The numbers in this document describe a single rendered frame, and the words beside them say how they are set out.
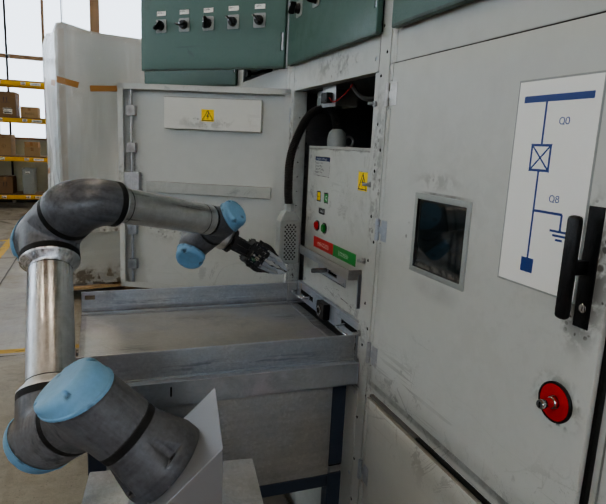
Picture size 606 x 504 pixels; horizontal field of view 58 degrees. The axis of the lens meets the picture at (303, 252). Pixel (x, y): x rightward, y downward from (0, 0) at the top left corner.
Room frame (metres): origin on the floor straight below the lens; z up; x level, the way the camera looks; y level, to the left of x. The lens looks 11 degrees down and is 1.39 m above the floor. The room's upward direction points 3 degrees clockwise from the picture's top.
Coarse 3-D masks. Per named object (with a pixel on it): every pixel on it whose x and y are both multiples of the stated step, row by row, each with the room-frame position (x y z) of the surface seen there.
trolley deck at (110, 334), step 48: (96, 336) 1.44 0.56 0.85; (144, 336) 1.46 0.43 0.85; (192, 336) 1.48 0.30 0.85; (240, 336) 1.50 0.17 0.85; (288, 336) 1.52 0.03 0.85; (144, 384) 1.15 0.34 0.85; (192, 384) 1.18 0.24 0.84; (240, 384) 1.22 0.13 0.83; (288, 384) 1.27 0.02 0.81; (336, 384) 1.31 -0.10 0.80
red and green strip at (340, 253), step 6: (318, 240) 1.75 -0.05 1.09; (324, 240) 1.70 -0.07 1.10; (318, 246) 1.75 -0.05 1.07; (324, 246) 1.70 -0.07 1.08; (330, 246) 1.66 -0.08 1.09; (336, 246) 1.62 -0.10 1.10; (330, 252) 1.65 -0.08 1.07; (336, 252) 1.61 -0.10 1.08; (342, 252) 1.57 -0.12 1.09; (348, 252) 1.54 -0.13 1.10; (342, 258) 1.57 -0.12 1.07; (348, 258) 1.53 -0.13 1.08; (354, 258) 1.50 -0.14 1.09; (354, 264) 1.50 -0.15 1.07
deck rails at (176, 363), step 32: (160, 288) 1.72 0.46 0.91; (192, 288) 1.76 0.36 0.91; (224, 288) 1.80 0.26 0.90; (256, 288) 1.84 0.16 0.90; (160, 352) 1.19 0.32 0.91; (192, 352) 1.21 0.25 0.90; (224, 352) 1.24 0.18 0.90; (256, 352) 1.27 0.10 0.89; (288, 352) 1.30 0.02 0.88; (320, 352) 1.33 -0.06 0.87; (352, 352) 1.36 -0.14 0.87
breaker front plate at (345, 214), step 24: (312, 168) 1.83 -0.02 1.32; (336, 168) 1.65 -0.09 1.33; (360, 168) 1.50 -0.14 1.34; (312, 192) 1.82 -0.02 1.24; (336, 192) 1.64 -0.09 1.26; (360, 192) 1.49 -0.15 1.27; (312, 216) 1.81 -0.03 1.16; (336, 216) 1.63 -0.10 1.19; (360, 216) 1.48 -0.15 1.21; (312, 240) 1.80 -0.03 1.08; (336, 240) 1.62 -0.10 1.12; (360, 240) 1.47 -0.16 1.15; (312, 264) 1.79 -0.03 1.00; (360, 264) 1.46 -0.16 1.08; (336, 288) 1.60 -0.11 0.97
